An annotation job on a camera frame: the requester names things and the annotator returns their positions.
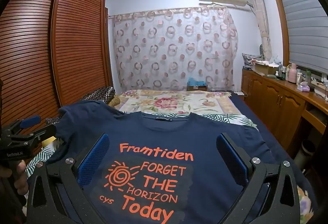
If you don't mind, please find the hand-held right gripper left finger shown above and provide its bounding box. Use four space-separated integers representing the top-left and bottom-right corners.
26 132 110 224

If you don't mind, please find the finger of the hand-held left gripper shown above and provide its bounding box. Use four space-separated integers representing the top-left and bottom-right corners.
4 115 42 135
14 125 56 145

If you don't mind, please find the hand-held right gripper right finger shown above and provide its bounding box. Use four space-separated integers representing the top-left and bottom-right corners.
216 132 301 224

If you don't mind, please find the navy printed t-shirt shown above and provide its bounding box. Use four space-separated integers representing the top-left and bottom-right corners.
45 101 272 224

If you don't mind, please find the person's left hand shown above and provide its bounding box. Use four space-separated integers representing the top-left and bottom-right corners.
11 159 28 204

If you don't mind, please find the palm leaf print bedsheet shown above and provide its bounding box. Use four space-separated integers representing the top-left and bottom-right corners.
26 110 258 181

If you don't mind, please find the navy blue bedsheet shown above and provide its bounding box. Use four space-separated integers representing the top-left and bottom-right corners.
228 91 308 189

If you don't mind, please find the woven straw pillow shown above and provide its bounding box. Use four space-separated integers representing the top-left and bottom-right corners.
108 95 122 108

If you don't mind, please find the black circle-patterned pillow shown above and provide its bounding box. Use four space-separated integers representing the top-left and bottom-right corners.
82 86 116 107

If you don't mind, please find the grey cylinder pipe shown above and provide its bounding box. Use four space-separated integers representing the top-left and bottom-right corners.
293 139 317 171

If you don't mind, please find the wooden sideboard cabinet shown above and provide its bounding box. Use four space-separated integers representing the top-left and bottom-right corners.
241 68 328 160

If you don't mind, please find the floral blanket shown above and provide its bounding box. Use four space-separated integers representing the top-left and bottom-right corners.
113 89 232 114

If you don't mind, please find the box with blue cloth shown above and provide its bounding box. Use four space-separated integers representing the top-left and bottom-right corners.
187 77 208 92

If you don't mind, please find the wooden louvered wardrobe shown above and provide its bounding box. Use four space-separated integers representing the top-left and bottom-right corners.
0 0 110 143

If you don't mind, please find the open cardboard box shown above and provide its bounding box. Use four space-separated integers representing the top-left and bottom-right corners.
254 61 278 76

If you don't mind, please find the patterned bag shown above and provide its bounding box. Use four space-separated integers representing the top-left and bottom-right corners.
242 53 262 69

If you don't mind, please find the pink thermos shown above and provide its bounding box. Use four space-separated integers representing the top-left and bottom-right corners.
287 63 298 84

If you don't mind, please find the circle-patterned sheer curtain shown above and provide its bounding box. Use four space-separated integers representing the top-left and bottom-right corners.
110 5 239 93

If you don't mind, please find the tied beige curtain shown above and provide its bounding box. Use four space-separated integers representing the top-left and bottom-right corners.
247 0 272 61

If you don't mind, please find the grey window blind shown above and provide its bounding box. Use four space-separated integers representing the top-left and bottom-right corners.
275 0 328 75

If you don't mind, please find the wooden window frame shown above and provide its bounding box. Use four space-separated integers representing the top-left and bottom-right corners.
268 0 291 66

